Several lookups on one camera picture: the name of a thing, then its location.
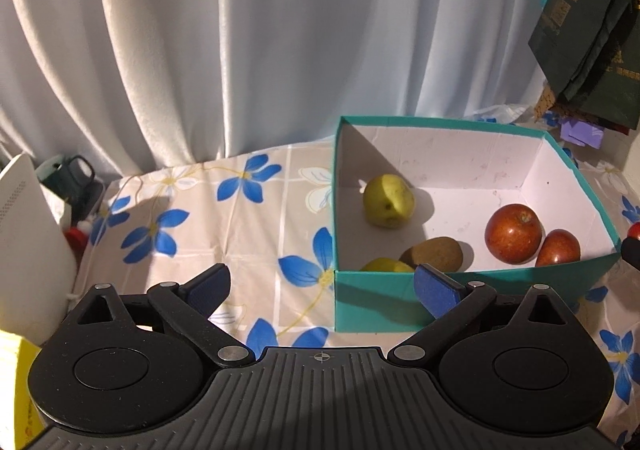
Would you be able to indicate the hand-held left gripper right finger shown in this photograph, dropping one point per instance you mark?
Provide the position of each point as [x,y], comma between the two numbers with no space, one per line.
[437,290]

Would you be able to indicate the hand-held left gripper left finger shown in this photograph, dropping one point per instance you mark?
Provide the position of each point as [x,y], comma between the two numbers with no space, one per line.
[207,290]

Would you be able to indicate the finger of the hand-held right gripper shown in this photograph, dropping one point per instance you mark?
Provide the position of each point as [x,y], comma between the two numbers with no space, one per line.
[632,255]

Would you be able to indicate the red cherry tomato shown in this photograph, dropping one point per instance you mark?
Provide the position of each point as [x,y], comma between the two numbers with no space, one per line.
[635,231]

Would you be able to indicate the large brown kiwi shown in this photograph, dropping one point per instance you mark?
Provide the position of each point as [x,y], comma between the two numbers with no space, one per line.
[432,255]

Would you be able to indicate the small yellow-green pear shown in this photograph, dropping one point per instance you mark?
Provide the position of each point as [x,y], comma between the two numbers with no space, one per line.
[385,266]

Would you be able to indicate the teal cardboard box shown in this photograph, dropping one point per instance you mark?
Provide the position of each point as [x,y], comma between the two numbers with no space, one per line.
[380,302]

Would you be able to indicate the red apple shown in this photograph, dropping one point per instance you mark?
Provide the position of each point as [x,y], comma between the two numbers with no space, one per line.
[559,250]
[514,234]

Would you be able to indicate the large yellow-green pear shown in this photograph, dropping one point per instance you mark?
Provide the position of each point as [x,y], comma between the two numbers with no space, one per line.
[388,201]

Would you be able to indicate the blue floral tablecloth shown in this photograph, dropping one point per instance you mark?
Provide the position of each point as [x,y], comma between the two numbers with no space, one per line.
[210,240]

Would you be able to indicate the purple paper item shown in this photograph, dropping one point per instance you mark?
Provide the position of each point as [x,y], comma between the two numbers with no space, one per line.
[582,132]

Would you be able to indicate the small red object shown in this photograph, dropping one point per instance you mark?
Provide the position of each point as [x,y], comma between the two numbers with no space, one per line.
[76,240]

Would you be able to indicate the brown patterned bag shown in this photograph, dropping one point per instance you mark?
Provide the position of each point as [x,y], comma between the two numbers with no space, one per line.
[544,102]

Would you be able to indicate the dark green mug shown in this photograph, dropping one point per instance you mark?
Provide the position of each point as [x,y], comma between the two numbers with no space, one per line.
[67,175]

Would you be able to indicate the white plastic appliance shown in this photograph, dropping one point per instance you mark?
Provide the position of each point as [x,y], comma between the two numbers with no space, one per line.
[30,250]

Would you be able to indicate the white plastic bag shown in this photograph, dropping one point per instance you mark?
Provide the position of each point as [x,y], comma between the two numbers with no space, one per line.
[500,112]

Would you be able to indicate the yellow paper box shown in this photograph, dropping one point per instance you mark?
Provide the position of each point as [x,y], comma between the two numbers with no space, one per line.
[17,390]

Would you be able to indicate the dark green paper bag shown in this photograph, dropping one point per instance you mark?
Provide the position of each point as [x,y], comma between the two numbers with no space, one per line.
[590,30]

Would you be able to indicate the white curtain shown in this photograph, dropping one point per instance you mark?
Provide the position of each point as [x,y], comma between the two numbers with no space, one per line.
[250,40]

